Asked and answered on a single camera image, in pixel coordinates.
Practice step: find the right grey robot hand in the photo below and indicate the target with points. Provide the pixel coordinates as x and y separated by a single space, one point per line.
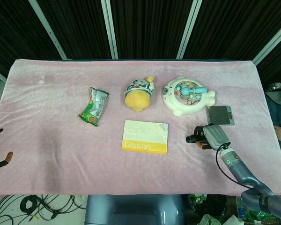
214 138

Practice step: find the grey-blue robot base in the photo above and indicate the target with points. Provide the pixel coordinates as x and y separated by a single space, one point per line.
134 209

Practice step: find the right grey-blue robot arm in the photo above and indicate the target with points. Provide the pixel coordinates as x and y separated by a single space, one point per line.
243 173

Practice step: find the yellow white Lexicon box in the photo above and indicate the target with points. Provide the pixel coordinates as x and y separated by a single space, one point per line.
145 137

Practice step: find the small grey digital scale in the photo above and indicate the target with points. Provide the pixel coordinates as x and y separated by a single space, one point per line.
220 115

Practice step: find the white whack-a-mole toy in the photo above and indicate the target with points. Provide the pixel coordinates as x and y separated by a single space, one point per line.
186 98

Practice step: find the teal toy hammer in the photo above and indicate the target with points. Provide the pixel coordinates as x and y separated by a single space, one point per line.
192 90

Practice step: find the person in blue jeans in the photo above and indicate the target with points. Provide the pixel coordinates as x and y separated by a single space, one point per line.
277 110

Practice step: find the green white floor clutter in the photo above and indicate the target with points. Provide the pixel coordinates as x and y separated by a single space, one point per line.
215 211

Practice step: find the yellow plush toy striped hat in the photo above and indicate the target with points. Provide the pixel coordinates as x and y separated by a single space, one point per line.
138 95

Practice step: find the pink plush table cloth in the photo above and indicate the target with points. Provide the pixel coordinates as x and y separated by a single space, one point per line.
84 152

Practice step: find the green snack packet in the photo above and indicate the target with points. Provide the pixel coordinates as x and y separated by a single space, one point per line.
94 106

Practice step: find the white partition post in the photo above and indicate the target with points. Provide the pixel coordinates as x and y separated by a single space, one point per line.
48 29
189 29
272 43
110 29

